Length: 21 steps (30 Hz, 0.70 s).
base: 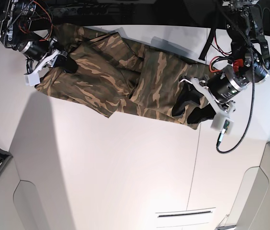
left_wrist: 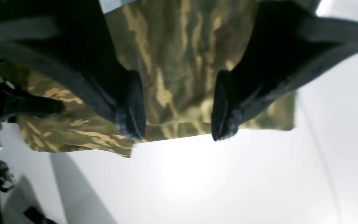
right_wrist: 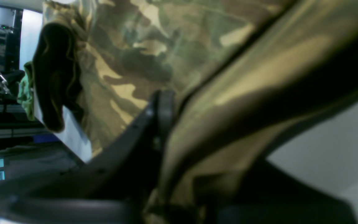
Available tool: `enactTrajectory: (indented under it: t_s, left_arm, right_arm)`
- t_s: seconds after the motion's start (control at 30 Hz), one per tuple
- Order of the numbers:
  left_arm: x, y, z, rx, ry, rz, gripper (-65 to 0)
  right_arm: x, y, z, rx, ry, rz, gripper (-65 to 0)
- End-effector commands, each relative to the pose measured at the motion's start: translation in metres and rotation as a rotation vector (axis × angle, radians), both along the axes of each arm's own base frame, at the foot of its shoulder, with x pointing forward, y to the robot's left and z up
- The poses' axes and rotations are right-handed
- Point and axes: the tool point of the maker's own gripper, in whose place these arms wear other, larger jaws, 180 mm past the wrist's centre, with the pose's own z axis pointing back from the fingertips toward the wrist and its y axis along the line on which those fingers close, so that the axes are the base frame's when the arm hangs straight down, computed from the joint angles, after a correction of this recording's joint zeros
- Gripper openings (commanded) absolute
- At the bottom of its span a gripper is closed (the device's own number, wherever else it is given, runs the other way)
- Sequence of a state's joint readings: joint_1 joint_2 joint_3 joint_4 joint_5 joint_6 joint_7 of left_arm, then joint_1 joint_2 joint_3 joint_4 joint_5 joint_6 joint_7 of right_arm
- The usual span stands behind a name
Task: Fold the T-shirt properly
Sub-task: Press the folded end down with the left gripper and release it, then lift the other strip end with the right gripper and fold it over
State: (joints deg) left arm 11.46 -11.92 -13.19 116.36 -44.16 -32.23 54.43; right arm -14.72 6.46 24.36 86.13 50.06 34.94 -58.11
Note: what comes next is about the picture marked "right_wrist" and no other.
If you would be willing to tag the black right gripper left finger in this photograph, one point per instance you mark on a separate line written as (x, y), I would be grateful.
(110, 188)

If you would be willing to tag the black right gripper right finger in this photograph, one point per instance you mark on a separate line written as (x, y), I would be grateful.
(267, 195)

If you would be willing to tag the camouflage T-shirt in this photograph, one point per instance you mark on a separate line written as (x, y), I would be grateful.
(248, 76)

